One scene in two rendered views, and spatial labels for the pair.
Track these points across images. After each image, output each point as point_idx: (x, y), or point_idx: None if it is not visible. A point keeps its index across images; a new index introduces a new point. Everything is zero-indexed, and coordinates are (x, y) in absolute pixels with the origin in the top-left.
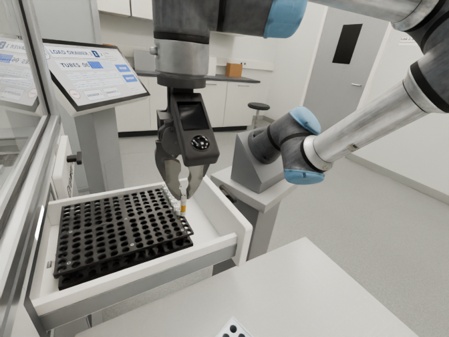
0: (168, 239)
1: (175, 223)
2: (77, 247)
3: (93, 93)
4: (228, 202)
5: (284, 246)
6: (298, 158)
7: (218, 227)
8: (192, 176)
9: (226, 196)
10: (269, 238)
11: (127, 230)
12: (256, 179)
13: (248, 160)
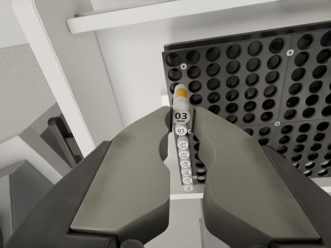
0: (217, 46)
1: (191, 90)
2: None
3: None
4: (65, 106)
5: (0, 45)
6: None
7: (106, 84)
8: (155, 145)
9: (69, 136)
10: (46, 111)
11: (285, 93)
12: (17, 184)
13: (16, 223)
